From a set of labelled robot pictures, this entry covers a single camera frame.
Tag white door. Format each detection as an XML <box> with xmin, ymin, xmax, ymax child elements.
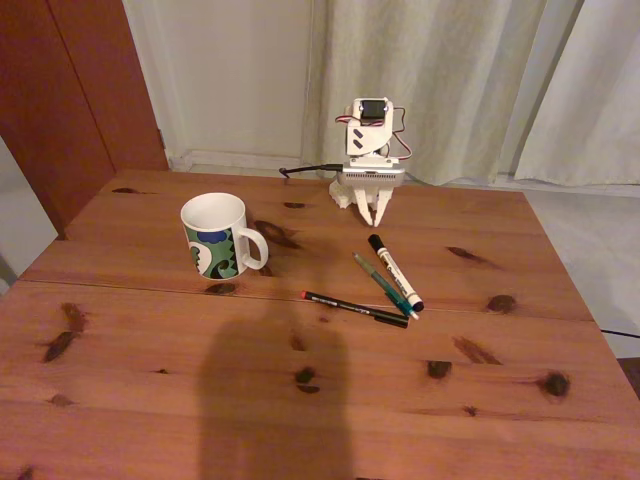
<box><xmin>122</xmin><ymin>0</ymin><xmax>326</xmax><ymax>174</ymax></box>

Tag silver gripper camera box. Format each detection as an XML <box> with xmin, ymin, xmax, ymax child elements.
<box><xmin>339</xmin><ymin>163</ymin><xmax>407</xmax><ymax>190</ymax></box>

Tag black pen red end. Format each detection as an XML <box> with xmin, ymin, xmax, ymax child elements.
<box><xmin>300</xmin><ymin>289</ymin><xmax>410</xmax><ymax>330</ymax></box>

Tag white mug green blue pattern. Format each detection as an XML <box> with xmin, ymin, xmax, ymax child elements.
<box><xmin>179</xmin><ymin>192</ymin><xmax>270</xmax><ymax>280</ymax></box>

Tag brown wooden cabinet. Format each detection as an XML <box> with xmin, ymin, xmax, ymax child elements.
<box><xmin>0</xmin><ymin>0</ymin><xmax>169</xmax><ymax>241</ymax></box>

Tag green pen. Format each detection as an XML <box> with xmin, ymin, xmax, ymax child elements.
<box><xmin>352</xmin><ymin>251</ymin><xmax>421</xmax><ymax>321</ymax></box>

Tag white fabric curtain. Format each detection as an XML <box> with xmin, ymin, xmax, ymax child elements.
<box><xmin>514</xmin><ymin>0</ymin><xmax>640</xmax><ymax>189</ymax></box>
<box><xmin>302</xmin><ymin>0</ymin><xmax>586</xmax><ymax>187</ymax></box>

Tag black camera cable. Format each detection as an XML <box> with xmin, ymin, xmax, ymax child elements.
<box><xmin>278</xmin><ymin>162</ymin><xmax>344</xmax><ymax>180</ymax></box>

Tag red white servo wires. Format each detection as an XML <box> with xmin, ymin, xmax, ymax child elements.
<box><xmin>333</xmin><ymin>106</ymin><xmax>416</xmax><ymax>162</ymax></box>

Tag white marker black cap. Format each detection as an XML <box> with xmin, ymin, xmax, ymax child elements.
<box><xmin>367</xmin><ymin>233</ymin><xmax>425</xmax><ymax>312</ymax></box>

